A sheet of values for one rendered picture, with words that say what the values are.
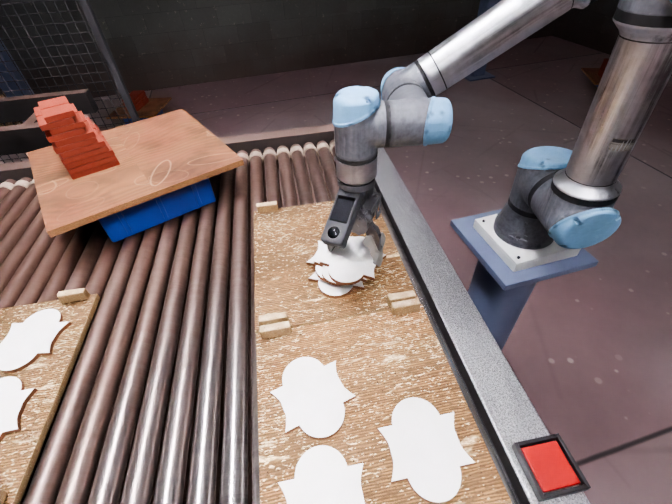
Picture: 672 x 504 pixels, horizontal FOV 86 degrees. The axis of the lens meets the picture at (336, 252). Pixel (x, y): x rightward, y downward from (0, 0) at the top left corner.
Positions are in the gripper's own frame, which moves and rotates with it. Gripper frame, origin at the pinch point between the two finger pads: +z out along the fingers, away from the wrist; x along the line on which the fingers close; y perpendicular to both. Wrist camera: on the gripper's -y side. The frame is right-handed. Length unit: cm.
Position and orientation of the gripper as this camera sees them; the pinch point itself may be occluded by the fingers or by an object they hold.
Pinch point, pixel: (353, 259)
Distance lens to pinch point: 79.7
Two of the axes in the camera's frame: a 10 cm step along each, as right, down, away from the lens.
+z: 0.5, 7.2, 6.9
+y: 4.2, -6.4, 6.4
